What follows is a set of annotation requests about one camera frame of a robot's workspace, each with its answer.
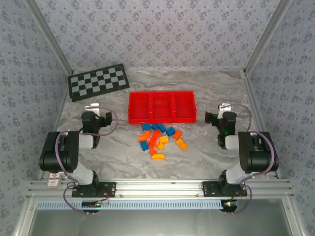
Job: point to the blue lego brick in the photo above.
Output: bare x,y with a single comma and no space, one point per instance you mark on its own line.
170,131
161,127
154,126
146,126
144,145

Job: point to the aluminium frame post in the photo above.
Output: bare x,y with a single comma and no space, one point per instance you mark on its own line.
51,37
265,37

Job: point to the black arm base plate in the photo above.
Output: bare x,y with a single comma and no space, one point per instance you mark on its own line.
108,188
209,189

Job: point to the black grey checkerboard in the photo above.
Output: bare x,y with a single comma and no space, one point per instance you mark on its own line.
98,82

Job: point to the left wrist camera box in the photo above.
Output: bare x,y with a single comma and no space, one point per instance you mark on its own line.
93,108

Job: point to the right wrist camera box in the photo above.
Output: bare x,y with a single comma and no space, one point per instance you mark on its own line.
225,108

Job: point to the aluminium mounting rail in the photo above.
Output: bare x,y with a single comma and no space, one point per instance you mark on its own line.
157,188

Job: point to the long orange lego brick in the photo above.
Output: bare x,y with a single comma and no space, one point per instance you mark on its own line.
154,138

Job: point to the long yellow lego brick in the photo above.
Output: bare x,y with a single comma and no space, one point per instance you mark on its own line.
182,144

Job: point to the aluminium side rail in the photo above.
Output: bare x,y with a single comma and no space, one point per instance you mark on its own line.
59,110
253,98

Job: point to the curved orange lego piece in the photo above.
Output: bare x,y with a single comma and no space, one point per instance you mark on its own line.
144,136

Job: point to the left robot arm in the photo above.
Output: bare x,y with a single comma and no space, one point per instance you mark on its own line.
59,152

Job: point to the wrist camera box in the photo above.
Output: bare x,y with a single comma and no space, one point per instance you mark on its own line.
93,108
225,108

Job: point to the small orange lego brick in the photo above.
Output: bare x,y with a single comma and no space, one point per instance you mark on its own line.
152,151

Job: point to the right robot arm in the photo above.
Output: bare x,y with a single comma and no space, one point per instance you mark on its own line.
256,152

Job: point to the white red label sticker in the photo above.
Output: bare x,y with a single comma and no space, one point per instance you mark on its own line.
53,180

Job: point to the small circuit board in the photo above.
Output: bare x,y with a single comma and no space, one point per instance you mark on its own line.
94,204
229,204

